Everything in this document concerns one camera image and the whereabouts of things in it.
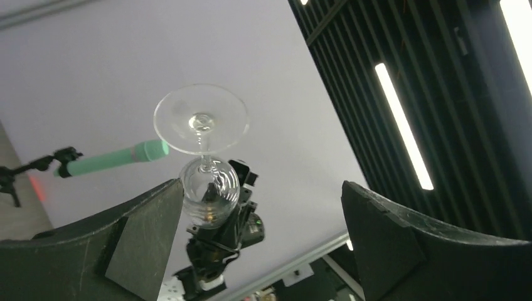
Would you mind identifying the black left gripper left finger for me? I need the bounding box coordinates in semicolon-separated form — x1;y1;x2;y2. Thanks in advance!
1;179;183;300

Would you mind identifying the mint green microphone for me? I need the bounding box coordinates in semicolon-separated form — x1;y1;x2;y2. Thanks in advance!
54;140;170;178

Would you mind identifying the black mini tripod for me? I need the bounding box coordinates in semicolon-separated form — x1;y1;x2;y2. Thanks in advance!
1;147;83;208

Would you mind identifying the clear glass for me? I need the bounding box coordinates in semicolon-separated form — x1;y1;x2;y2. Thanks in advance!
153;83;250;229

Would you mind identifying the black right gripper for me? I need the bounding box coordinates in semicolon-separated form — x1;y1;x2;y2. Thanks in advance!
186;160;265;270

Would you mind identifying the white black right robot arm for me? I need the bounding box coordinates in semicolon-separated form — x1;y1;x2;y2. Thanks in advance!
157;160;265;300

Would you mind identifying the ceiling light strip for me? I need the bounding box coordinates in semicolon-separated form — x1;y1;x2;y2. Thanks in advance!
375;63;434;191

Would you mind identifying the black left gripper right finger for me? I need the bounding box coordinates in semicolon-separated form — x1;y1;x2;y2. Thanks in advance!
341;181;531;300

